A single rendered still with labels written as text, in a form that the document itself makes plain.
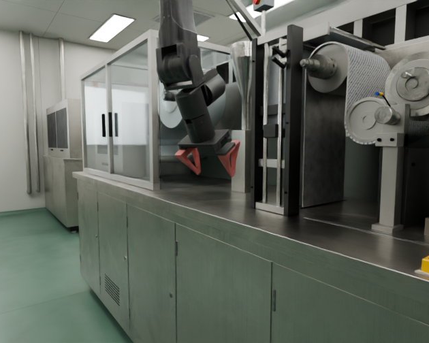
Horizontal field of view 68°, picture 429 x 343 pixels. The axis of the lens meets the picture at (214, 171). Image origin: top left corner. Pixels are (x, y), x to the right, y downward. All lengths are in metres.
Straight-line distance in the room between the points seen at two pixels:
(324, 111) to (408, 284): 0.68
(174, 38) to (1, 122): 5.30
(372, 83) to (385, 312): 0.68
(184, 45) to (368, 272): 0.53
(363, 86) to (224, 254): 0.65
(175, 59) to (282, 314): 0.64
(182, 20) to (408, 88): 0.55
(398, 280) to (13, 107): 5.66
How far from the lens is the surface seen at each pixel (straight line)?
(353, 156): 1.35
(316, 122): 1.11
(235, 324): 1.03
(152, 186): 1.45
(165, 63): 0.64
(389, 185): 0.88
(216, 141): 0.65
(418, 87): 0.89
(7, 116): 5.86
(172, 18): 0.65
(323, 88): 1.05
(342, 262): 0.68
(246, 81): 1.40
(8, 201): 5.91
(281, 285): 0.84
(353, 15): 1.45
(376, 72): 1.13
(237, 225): 0.87
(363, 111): 0.96
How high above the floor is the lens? 1.11
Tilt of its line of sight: 5 degrees down
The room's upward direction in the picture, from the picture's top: straight up
